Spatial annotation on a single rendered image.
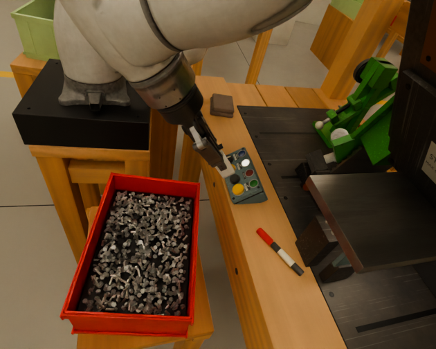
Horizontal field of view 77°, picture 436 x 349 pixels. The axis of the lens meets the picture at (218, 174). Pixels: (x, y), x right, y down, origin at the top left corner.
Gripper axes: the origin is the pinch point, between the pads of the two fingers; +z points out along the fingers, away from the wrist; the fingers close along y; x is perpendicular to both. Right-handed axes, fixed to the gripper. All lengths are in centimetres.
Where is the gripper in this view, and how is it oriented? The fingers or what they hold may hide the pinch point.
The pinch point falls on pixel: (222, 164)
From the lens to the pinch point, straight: 58.8
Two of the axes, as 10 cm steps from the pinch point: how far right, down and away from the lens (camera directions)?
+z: 4.0, 5.4, 7.4
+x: 8.9, -4.2, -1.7
